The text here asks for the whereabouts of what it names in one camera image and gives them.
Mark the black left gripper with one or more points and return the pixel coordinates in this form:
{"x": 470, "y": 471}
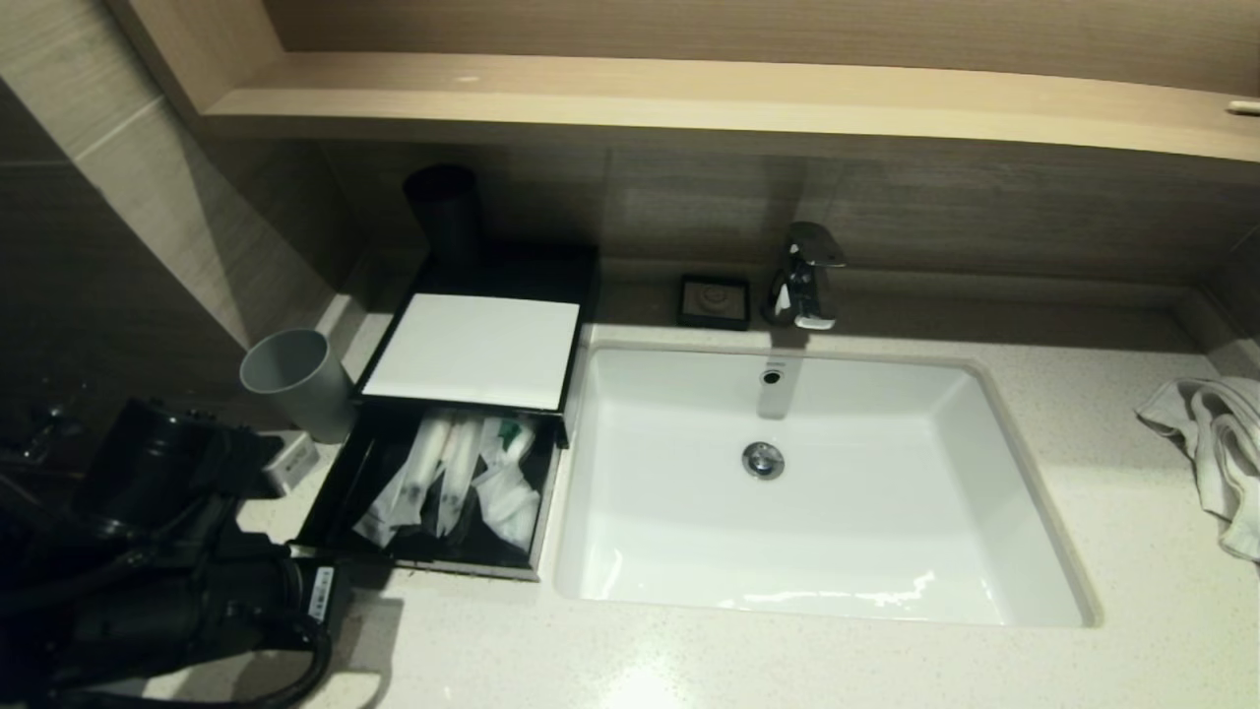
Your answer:
{"x": 315, "y": 596}

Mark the drawer with plastic bags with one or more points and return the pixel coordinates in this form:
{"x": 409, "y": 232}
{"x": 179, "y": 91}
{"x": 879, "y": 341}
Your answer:
{"x": 335, "y": 502}

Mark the toothbrush toothpaste packet green label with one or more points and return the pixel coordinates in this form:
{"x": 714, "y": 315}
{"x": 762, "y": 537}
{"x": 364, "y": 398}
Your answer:
{"x": 418, "y": 473}

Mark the long toothbrush packet green band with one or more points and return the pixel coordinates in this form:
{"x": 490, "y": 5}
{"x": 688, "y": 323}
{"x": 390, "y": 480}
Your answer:
{"x": 461, "y": 473}

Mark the clear sachet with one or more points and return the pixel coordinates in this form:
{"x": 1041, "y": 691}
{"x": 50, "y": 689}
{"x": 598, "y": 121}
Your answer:
{"x": 507, "y": 502}

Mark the small sachet green label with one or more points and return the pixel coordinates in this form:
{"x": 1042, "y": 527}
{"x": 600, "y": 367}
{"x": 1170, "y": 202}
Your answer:
{"x": 512, "y": 433}

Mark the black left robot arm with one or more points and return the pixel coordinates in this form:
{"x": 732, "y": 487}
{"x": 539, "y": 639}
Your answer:
{"x": 148, "y": 473}

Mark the black amenity box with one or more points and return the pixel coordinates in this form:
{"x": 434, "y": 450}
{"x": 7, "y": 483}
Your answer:
{"x": 581, "y": 281}

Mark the comb packet green label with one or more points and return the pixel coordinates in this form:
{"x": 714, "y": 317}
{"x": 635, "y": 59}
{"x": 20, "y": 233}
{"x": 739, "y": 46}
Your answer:
{"x": 372, "y": 527}

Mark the grey plastic cup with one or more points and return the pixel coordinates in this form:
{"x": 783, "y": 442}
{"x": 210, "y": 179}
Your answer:
{"x": 295, "y": 389}

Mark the chrome bathtub faucet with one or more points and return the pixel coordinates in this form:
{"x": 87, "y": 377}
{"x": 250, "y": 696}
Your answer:
{"x": 34, "y": 428}

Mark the black tumbler cup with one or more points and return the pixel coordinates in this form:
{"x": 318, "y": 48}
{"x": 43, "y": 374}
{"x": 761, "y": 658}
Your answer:
{"x": 443, "y": 217}

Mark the chrome sink drain stopper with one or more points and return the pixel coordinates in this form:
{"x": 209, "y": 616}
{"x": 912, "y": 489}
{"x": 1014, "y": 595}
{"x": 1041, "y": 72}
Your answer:
{"x": 763, "y": 460}

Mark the black soap dish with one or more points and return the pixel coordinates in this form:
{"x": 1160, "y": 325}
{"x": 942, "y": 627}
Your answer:
{"x": 714, "y": 302}

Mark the white sink basin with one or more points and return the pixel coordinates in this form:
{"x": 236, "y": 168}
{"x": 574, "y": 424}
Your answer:
{"x": 866, "y": 522}

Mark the chrome sink faucet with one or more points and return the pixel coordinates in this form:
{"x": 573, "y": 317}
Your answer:
{"x": 802, "y": 286}

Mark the light wooden shelf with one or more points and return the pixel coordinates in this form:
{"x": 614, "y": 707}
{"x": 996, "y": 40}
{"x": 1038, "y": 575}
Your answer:
{"x": 689, "y": 98}

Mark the white towel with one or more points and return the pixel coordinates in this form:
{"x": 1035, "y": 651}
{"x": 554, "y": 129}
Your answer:
{"x": 1216, "y": 443}

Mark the small beige shelf item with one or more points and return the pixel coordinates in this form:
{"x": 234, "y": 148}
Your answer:
{"x": 1242, "y": 106}

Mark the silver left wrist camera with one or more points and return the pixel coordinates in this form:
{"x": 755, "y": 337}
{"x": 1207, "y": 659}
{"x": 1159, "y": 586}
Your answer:
{"x": 290, "y": 463}

